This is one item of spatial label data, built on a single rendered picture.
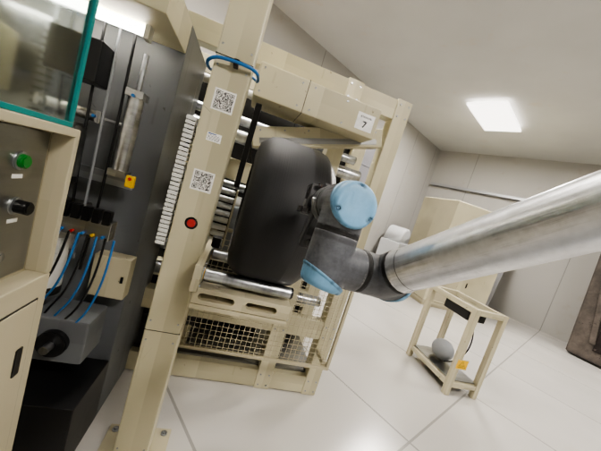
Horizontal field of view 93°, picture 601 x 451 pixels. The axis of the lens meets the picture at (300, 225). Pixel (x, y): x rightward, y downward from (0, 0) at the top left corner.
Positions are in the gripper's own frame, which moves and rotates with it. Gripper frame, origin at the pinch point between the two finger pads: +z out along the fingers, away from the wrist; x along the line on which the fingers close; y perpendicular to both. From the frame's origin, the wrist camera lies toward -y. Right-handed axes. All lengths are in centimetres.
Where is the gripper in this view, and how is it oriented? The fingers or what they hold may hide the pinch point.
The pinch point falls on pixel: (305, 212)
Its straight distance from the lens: 87.8
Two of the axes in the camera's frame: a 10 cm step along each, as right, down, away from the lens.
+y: 2.7, -9.6, 0.1
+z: -2.3, -0.5, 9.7
